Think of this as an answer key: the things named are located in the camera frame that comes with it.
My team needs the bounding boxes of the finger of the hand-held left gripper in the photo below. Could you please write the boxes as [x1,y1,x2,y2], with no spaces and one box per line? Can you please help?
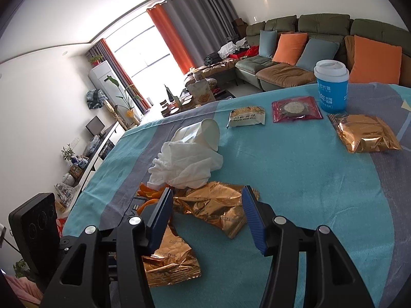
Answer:
[98,201,144,232]

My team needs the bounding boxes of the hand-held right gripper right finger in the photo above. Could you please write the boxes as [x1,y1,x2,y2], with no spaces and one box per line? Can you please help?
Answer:
[242,185,376,308]

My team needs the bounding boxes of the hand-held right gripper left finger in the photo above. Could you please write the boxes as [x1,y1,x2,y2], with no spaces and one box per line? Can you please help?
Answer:
[40,187,174,308]

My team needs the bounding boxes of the orange peel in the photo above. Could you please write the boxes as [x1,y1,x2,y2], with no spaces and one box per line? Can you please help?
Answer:
[136,182,169,212]

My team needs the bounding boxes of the gold wrapper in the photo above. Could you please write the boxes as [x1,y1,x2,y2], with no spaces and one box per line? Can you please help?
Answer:
[173,181,254,239]
[141,225,202,287]

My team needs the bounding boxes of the white paper cup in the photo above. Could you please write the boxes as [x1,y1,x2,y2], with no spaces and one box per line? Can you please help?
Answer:
[172,118,221,153]

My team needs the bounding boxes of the person's left forearm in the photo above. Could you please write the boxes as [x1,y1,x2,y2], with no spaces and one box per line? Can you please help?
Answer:
[0,271,44,308]

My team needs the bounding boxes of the red plastic bag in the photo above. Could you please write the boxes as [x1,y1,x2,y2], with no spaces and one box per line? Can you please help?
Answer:
[56,218,68,241]

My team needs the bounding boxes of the plastic-wrapped model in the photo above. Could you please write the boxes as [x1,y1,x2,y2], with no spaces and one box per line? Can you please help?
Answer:
[54,183,76,206]

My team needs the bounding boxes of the white tissue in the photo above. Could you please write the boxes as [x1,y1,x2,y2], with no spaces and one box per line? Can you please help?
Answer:
[149,141,223,190]

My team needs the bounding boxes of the white and black TV cabinet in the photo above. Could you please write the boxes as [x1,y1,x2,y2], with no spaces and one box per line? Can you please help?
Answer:
[54,120,124,219]

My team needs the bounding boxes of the clear plastic bag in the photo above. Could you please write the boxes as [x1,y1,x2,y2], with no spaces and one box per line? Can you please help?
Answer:
[84,135,101,158]

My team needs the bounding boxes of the small plant in blue vase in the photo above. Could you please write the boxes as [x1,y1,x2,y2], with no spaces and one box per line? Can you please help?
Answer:
[62,144,78,165]

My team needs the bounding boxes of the black monitor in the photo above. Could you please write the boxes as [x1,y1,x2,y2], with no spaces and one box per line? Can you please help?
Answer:
[86,116,106,136]

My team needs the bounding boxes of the tall leafy potted plant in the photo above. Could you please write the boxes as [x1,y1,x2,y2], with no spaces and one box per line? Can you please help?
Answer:
[106,74,145,126]

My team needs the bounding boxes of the white and gold snack packet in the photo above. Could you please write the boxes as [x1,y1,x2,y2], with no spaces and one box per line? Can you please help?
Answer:
[226,106,267,129]

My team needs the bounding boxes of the group of glass jars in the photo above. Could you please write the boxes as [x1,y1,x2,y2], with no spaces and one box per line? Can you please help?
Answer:
[161,98,193,116]

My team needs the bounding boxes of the cloth-covered standing fan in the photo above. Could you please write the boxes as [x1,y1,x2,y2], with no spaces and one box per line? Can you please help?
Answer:
[85,89,127,132]

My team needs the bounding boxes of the red snack packet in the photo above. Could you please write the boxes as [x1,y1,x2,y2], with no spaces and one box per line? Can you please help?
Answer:
[271,96,324,124]

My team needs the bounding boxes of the grey and orange curtain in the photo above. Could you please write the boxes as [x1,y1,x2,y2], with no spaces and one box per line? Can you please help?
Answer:
[88,38,151,116]

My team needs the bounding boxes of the coffee table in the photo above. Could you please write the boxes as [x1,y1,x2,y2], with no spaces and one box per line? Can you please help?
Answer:
[159,85,236,118]

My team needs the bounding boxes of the kraft snack bag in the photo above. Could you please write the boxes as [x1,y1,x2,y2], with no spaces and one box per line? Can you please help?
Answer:
[187,80,216,106]

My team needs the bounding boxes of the white standing air conditioner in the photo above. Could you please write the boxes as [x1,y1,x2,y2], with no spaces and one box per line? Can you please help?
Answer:
[88,62,140,122]

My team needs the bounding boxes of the blue cup with white lid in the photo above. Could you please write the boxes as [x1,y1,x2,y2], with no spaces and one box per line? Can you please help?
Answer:
[314,59,350,113]

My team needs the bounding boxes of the window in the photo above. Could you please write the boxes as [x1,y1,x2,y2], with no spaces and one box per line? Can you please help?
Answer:
[106,14,190,103]

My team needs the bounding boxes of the red cloth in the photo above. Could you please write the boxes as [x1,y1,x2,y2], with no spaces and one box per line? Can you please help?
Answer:
[229,45,260,60]

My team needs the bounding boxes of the pile of white clothes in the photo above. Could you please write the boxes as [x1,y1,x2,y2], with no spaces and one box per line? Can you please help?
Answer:
[218,38,249,56]

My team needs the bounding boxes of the orange cushion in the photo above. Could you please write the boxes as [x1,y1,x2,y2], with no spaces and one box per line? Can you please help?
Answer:
[348,35,403,85]
[272,33,308,65]

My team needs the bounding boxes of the blue cushion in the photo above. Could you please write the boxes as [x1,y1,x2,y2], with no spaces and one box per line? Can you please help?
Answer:
[258,30,278,59]
[295,37,340,73]

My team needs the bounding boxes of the brown boxes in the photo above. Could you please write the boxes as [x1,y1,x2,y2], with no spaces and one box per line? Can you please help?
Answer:
[232,17,248,36]

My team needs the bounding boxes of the green sofa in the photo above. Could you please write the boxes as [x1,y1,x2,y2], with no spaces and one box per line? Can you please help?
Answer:
[186,13,411,92]

